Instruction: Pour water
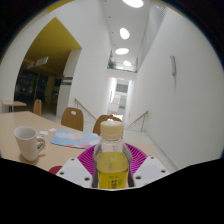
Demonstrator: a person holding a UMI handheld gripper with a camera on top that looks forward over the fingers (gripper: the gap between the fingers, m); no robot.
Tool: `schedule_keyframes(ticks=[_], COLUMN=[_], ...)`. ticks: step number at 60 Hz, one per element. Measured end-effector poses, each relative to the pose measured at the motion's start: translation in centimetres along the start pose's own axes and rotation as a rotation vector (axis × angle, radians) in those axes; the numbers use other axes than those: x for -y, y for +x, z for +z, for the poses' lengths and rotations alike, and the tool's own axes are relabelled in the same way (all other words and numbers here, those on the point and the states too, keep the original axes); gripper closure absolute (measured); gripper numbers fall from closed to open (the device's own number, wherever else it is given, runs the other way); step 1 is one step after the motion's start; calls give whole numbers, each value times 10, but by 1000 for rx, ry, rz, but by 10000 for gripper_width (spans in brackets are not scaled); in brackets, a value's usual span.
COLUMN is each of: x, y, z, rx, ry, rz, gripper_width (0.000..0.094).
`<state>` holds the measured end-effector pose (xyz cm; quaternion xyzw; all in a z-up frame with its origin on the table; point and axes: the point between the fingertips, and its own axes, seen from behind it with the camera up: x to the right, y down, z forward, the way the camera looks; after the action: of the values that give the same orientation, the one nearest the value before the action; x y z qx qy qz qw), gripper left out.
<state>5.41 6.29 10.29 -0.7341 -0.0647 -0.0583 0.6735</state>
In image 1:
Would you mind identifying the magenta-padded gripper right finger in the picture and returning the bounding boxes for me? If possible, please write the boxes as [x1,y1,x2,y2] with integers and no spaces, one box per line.
[124,143,169,188]

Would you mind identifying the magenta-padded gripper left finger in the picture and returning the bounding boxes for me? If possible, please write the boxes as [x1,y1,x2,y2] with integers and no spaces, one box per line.
[55,143,101,188]

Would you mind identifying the yellow drink bottle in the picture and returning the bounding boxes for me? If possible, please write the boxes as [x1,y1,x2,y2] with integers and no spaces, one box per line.
[92,119,135,190]

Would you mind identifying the flat round red coaster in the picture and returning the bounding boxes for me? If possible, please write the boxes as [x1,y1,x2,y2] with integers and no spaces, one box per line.
[48,165,64,175]

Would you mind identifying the wooden chair with round cutout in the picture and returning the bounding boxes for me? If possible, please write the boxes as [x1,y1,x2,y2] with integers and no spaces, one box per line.
[60,106,85,132]
[92,114,123,136]

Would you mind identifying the wooden stair handrail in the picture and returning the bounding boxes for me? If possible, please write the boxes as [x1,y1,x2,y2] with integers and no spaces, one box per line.
[73,97,101,121]
[124,110,150,133]

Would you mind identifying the white ceramic mug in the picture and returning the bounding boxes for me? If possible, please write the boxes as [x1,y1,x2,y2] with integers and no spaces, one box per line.
[13,125,48,163]

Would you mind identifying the small distant wooden chair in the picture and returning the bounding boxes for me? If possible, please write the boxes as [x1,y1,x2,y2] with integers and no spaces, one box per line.
[32,98,43,117]

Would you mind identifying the light wooden side table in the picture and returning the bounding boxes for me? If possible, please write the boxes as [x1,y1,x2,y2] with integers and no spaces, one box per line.
[2,100,28,113]

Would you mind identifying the green potted plant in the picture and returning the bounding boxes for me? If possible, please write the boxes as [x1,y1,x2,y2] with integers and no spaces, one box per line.
[107,58,118,70]

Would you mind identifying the white hanging sign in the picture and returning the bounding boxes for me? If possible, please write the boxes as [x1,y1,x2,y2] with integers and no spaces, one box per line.
[26,56,50,70]

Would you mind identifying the round ceiling lights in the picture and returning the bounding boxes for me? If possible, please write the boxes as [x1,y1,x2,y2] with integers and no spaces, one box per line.
[114,0,145,68]

